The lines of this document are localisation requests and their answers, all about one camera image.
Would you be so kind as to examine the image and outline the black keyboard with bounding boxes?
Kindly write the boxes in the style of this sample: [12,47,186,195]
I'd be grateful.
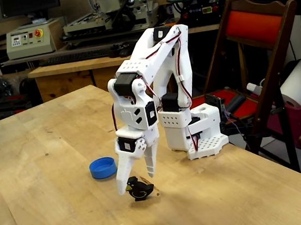
[38,47,113,68]

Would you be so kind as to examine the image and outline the red and black toolbox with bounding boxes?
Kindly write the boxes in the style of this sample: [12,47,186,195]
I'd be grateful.
[0,93,34,126]

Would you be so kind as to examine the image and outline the white plug adapter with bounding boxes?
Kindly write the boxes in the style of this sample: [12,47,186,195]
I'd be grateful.
[245,81,264,98]

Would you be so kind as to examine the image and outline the beige control box red button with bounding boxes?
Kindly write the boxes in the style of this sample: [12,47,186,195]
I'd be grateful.
[3,18,65,61]

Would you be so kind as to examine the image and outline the white paper towel roll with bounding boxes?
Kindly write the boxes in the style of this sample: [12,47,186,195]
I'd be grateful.
[276,58,301,111]

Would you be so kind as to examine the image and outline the black controller board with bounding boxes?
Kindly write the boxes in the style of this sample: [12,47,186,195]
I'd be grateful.
[204,91,226,112]

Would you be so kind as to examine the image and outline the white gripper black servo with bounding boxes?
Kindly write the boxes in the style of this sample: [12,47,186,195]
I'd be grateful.
[110,121,167,196]

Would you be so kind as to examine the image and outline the wooden workbench cabinet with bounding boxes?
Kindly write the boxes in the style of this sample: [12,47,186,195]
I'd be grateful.
[26,43,167,113]

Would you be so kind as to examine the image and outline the wooden folding chair red cushions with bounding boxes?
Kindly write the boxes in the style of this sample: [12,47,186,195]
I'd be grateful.
[193,0,301,184]

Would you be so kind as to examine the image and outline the black cylinder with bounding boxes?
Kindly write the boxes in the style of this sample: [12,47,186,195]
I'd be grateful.
[224,94,247,114]

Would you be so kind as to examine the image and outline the black machine round green table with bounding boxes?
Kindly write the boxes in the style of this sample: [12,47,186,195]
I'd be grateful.
[166,0,228,31]

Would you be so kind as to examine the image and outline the black wooden bird toy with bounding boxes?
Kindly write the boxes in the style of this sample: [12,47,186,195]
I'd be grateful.
[124,174,156,203]

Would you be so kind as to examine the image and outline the blue round shallow box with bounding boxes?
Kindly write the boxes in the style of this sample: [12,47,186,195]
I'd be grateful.
[88,155,119,181]

